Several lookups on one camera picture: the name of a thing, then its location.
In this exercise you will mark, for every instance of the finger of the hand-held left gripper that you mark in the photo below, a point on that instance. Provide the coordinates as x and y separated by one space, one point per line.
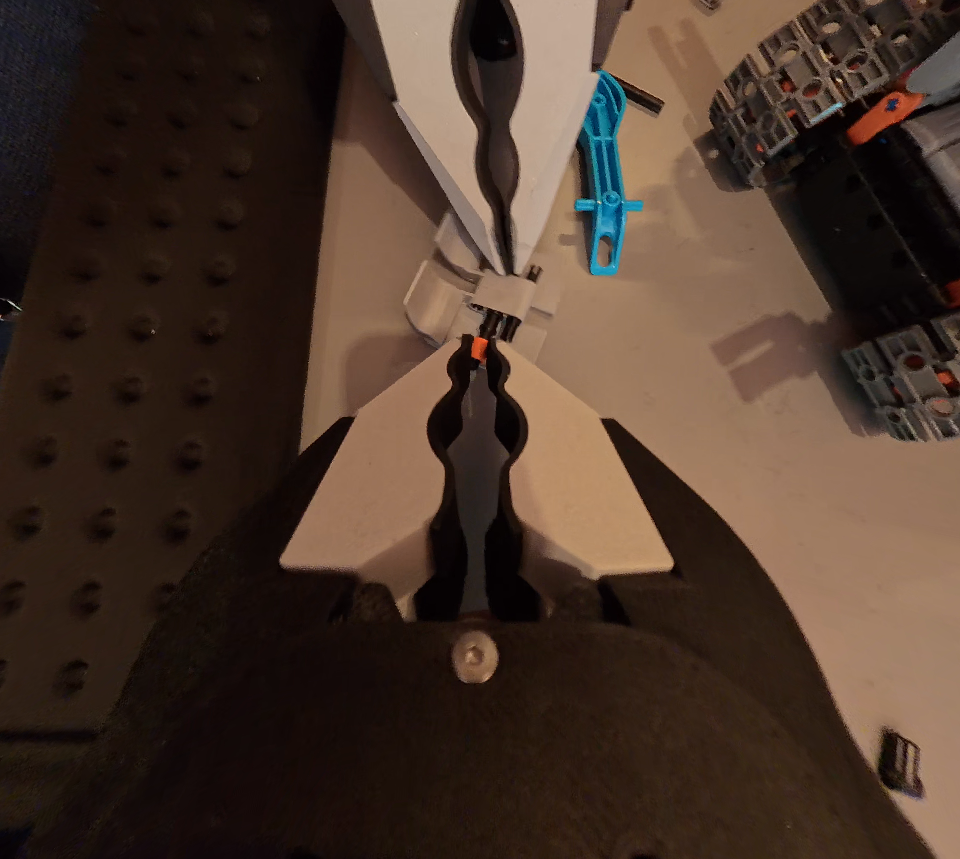
559 11
405 11

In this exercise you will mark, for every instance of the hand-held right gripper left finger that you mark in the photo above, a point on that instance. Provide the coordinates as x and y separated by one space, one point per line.
367 499

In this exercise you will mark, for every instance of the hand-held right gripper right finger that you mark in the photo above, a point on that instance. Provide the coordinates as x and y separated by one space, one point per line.
592 499

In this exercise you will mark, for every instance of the blue plastic separator tool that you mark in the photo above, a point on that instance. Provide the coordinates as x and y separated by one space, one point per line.
607 184

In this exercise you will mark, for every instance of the orange bush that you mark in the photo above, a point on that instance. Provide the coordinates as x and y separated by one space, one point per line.
478 349

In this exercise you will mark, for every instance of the black axle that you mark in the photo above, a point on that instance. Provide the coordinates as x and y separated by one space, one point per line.
489 328

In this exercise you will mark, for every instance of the grey panel hinge assembly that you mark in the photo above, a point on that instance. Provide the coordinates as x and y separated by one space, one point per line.
502 293

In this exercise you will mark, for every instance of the black spoked wheel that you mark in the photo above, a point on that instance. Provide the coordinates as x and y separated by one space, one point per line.
491 30

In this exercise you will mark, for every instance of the black dimpled pad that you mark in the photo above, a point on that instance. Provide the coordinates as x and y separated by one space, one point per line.
150 274

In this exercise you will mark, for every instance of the grey orange toy tracked robot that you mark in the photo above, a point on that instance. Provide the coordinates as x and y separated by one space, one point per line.
862 199

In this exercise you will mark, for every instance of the black block connector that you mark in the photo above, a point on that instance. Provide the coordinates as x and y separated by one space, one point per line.
900 761

